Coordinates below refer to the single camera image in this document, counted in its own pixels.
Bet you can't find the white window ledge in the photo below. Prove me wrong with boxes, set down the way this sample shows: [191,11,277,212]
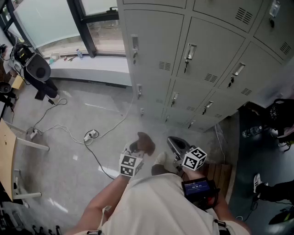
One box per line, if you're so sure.
[45,55,133,87]

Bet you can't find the grey metal locker unit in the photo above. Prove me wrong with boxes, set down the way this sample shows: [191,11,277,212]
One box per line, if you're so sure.
[116,0,294,133]

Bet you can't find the clear plastic water bottle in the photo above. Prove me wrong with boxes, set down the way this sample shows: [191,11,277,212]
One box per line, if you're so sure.
[242,125,263,138]

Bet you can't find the wooden slatted pallet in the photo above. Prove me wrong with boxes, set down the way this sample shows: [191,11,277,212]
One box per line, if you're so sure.
[201,162,233,203]

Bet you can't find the person's white shirt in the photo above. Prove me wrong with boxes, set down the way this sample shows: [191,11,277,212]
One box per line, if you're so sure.
[66,173,251,235]

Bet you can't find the long white cable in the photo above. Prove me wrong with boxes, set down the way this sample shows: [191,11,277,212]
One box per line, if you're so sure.
[96,95,136,139]

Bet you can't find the thin white cable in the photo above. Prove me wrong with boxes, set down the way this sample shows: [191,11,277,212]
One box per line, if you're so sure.
[214,123,227,164]

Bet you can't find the white tissue pack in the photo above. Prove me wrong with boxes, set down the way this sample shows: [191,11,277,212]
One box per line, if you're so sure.
[49,52,61,64]

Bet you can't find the person's left forearm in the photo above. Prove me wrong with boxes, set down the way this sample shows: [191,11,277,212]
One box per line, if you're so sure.
[84,173,131,221]

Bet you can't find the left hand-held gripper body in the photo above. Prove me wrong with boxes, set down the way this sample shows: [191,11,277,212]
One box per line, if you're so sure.
[119,146,145,178]

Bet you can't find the wooden table with white legs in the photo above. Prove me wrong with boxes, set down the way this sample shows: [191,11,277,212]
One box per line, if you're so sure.
[0,118,50,202]

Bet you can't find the person's black trousers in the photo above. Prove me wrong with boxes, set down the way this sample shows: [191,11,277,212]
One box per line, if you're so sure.
[151,164,172,177]

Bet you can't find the grey shell backpack device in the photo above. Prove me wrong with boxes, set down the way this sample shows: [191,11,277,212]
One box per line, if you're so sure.
[11,42,51,83]

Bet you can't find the thin black cable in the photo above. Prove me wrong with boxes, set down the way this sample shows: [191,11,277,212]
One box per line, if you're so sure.
[33,98,68,132]

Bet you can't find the person's white shoe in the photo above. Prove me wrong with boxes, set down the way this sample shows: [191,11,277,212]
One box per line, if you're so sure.
[156,151,178,173]

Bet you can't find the brown wiping cloth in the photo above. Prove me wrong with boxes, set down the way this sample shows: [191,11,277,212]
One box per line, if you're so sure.
[137,132,156,157]

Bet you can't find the wavy white cable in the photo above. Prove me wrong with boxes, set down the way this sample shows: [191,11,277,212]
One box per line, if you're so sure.
[34,123,86,145]

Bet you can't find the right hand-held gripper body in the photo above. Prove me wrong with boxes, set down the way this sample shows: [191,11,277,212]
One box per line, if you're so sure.
[174,146,208,173]

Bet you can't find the black wrist-mounted screen device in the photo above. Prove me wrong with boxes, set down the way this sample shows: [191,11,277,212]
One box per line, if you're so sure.
[181,177,218,210]

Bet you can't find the grey metal cabinet door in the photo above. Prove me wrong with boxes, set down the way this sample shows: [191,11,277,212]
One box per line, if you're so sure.
[123,9,185,81]

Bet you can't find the person's right forearm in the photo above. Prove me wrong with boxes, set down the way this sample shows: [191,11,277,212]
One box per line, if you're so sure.
[183,171,232,221]

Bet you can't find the black window frame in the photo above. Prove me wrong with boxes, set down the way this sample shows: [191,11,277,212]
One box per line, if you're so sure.
[66,0,126,58]

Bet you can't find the frosted window pane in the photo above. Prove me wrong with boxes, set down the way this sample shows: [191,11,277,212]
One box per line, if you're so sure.
[13,0,81,49]

